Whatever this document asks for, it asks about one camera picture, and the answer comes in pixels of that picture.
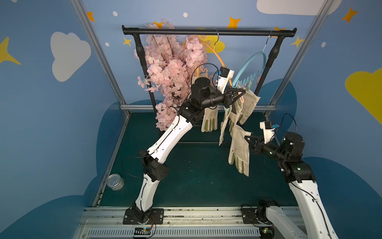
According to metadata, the yellow clip hanger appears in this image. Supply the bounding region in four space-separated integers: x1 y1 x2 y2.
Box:
198 30 226 67

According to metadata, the light blue clip hanger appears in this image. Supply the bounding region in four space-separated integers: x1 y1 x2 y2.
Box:
232 34 271 90

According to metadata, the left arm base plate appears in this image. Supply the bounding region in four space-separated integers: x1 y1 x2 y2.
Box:
122 208 164 225

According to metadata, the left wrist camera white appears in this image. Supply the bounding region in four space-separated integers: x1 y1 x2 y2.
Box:
216 66 234 94

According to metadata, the silver metal can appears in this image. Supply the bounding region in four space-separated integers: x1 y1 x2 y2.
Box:
106 174 124 191

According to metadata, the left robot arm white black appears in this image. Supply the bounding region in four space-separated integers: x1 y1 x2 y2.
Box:
132 77 245 224

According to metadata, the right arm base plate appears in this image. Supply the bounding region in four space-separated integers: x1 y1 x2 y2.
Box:
240 206 272 225

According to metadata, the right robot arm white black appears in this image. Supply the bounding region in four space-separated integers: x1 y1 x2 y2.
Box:
244 132 338 239

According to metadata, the cream glove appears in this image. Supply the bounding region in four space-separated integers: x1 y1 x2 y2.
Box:
228 125 252 177
218 106 232 146
229 90 260 133
201 106 218 132

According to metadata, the black clothes rack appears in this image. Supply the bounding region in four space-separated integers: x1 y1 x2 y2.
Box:
121 25 298 160

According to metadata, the pink cherry blossom branch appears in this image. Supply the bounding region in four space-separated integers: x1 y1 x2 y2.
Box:
138 34 208 131

